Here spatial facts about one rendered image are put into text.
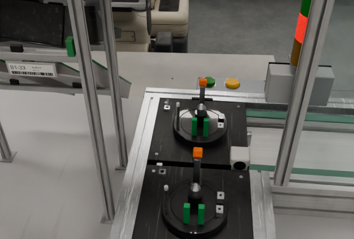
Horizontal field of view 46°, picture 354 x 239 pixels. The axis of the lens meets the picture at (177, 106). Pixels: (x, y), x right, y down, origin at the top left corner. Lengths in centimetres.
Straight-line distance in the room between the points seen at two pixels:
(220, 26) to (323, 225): 273
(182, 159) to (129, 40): 86
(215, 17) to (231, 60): 223
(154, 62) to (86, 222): 71
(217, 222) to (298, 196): 23
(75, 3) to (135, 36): 107
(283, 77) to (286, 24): 293
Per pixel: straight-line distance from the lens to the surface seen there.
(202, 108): 102
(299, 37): 78
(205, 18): 374
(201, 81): 107
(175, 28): 199
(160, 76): 146
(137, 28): 171
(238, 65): 153
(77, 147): 122
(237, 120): 111
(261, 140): 114
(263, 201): 95
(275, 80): 82
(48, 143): 125
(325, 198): 103
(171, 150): 102
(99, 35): 91
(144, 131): 109
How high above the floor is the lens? 169
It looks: 39 degrees down
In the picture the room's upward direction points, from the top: straight up
